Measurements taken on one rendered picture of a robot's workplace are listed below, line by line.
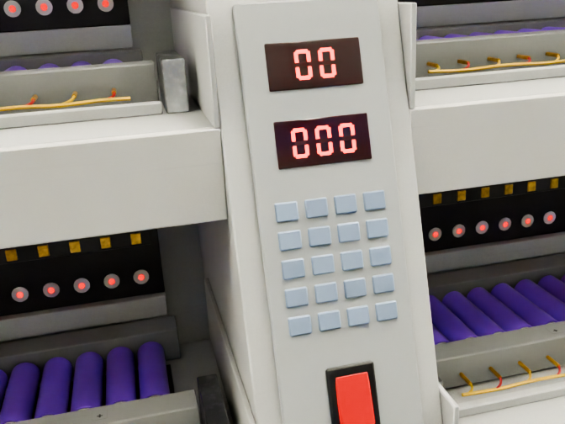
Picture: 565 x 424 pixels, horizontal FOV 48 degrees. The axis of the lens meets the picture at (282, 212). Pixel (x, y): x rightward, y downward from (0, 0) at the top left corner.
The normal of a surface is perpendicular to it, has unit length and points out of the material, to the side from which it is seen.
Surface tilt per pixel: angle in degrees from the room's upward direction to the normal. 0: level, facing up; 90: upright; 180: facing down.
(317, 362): 90
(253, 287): 90
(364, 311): 90
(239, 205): 90
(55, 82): 107
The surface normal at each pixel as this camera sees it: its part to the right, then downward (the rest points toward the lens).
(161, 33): 0.22, 0.03
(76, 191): 0.24, 0.31
